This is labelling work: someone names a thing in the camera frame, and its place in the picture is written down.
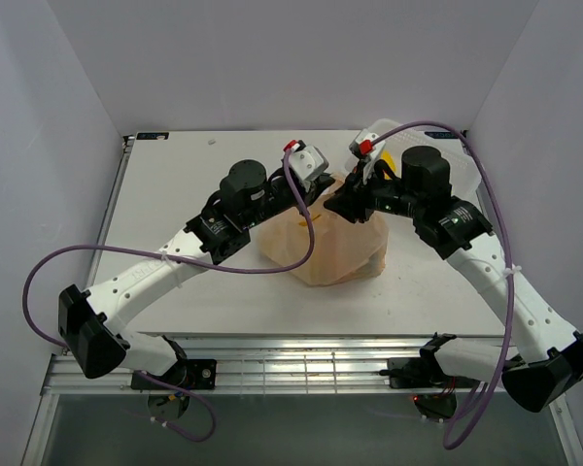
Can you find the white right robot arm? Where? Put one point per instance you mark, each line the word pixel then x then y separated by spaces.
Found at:
pixel 544 358

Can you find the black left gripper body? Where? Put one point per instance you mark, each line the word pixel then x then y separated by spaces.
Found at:
pixel 280 198

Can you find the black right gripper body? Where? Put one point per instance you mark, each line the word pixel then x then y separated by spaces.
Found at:
pixel 398 201

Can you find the white plastic basket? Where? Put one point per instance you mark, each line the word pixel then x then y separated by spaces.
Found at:
pixel 464 176

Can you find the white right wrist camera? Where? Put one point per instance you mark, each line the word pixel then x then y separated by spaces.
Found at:
pixel 365 151

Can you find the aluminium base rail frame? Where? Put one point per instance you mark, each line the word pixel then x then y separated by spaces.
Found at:
pixel 302 368

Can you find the banana print plastic bag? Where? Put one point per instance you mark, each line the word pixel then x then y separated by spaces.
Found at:
pixel 343 251

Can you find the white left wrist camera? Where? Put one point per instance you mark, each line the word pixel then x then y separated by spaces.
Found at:
pixel 306 161

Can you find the yellow lemon fruit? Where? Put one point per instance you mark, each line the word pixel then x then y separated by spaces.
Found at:
pixel 389 160

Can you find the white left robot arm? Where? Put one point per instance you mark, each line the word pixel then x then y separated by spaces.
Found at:
pixel 94 323

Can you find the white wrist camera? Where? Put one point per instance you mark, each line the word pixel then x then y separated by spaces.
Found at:
pixel 365 151
pixel 306 161

